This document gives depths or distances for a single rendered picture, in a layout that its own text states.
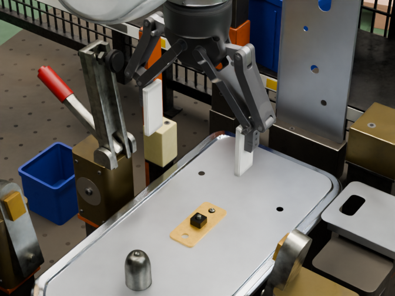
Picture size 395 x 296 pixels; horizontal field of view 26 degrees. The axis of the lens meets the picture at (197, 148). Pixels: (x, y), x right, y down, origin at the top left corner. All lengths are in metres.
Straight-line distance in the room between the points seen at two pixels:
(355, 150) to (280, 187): 0.12
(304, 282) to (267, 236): 0.14
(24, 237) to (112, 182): 0.16
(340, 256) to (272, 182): 0.15
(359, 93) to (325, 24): 0.18
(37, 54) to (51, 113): 0.25
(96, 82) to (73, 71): 0.93
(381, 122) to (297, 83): 0.14
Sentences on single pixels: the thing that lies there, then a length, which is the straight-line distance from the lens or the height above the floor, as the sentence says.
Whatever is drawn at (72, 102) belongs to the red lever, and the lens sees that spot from 1.17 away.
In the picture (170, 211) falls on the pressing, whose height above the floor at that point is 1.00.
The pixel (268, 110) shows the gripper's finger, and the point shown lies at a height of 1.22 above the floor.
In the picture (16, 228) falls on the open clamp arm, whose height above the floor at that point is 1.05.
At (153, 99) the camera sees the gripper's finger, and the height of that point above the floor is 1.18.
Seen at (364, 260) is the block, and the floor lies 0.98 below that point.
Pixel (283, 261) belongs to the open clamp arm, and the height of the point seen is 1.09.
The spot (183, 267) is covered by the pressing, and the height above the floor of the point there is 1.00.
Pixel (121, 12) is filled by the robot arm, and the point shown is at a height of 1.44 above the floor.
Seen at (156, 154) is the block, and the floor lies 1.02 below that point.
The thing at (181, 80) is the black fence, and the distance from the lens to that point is 1.85.
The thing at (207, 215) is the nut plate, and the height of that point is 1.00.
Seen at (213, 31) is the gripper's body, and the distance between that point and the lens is 0.92.
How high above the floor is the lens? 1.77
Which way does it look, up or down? 37 degrees down
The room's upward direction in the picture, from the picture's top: straight up
